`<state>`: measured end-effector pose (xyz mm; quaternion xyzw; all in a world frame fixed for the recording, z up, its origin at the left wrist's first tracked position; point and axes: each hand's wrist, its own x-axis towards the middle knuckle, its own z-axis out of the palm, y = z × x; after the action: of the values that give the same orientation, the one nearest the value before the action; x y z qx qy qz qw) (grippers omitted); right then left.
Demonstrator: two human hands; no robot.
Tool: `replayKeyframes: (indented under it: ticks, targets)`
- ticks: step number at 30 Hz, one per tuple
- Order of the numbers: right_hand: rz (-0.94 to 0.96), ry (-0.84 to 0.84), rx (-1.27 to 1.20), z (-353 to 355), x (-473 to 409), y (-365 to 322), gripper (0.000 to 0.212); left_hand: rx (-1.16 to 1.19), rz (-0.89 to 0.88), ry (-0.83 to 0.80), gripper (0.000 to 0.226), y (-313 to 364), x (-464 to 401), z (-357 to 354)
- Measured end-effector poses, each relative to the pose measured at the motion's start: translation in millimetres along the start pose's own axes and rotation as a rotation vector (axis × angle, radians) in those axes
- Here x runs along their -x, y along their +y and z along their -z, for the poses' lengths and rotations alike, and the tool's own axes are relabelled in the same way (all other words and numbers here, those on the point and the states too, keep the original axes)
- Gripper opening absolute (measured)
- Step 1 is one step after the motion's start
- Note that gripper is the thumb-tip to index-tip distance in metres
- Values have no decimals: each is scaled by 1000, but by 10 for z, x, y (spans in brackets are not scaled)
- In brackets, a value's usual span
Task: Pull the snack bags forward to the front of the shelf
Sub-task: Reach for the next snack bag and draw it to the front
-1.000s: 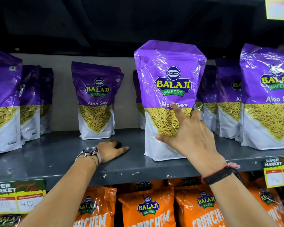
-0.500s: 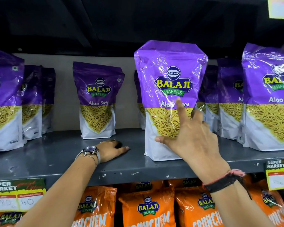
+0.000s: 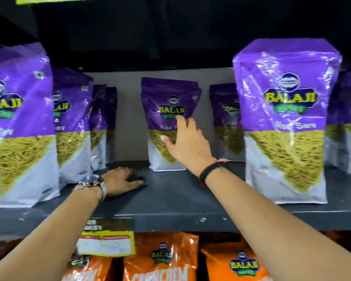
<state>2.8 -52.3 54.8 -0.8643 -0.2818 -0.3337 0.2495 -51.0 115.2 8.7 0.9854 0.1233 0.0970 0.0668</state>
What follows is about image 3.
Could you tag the person's left hand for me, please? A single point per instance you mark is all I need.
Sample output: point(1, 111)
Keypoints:
point(118, 181)

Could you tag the person's right hand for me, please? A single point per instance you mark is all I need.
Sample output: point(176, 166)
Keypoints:
point(190, 149)

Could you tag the person's left fingers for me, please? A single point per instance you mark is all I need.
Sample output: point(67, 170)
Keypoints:
point(134, 182)

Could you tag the person's right thumb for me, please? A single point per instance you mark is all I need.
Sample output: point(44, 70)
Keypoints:
point(169, 144)

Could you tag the person's left forearm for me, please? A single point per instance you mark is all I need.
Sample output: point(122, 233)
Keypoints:
point(46, 242)

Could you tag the person's right forearm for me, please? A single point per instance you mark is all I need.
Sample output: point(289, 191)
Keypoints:
point(269, 231)

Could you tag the grey metal shelf board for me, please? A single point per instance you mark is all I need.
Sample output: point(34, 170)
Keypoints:
point(169, 201)

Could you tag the silver wristwatch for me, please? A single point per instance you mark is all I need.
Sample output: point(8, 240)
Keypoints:
point(92, 182)

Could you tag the black and red wrist thread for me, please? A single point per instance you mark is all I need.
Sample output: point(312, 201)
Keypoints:
point(210, 169)

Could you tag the yellow-green shelf price label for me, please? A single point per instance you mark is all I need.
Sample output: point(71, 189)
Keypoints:
point(108, 237)

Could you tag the orange snack packet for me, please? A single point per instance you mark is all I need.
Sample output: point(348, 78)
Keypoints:
point(237, 264)
point(87, 267)
point(161, 257)

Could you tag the row of purple snack packets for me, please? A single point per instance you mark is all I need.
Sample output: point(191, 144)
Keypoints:
point(283, 114)

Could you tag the black shelf board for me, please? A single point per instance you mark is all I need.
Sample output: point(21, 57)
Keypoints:
point(193, 26)

